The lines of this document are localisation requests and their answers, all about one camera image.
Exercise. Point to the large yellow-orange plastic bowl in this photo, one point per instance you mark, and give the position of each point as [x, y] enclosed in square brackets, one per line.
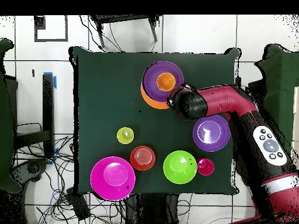
[151, 103]

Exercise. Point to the purple plastic bowl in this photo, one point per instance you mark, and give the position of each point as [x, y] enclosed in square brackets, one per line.
[150, 81]
[211, 133]

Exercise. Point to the orange plastic cup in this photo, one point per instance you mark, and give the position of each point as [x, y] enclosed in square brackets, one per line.
[166, 82]

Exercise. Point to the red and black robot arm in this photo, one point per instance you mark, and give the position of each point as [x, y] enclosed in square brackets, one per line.
[233, 100]

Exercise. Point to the yellow plastic cup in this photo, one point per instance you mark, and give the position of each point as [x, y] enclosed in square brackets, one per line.
[125, 135]

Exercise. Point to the red-orange plastic bowl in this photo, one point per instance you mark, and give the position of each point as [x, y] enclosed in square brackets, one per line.
[142, 158]

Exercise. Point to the green plastic bowl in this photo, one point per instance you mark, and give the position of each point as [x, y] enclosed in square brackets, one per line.
[179, 166]

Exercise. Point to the dark green table cloth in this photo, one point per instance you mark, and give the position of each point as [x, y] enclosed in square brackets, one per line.
[105, 93]

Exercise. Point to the large pink plastic bowl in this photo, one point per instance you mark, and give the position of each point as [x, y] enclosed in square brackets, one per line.
[112, 178]

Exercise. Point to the red plastic cup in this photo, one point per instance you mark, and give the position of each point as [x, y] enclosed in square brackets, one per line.
[205, 166]

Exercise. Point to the black power adapter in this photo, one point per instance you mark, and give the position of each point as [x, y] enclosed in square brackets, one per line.
[78, 205]

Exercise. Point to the black metal stand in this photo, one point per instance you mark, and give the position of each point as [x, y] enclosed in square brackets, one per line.
[121, 18]

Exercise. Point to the black floor stand base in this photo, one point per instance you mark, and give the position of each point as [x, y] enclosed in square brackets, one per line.
[32, 168]

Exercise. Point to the green cloth side table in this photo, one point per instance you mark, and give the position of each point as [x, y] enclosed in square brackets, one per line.
[282, 93]
[4, 116]

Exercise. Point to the white boxes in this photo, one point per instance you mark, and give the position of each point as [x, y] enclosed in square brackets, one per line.
[296, 105]

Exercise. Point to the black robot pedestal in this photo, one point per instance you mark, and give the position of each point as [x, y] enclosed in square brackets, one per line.
[151, 210]

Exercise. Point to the black table frame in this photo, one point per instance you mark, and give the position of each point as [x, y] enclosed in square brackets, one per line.
[48, 105]
[237, 80]

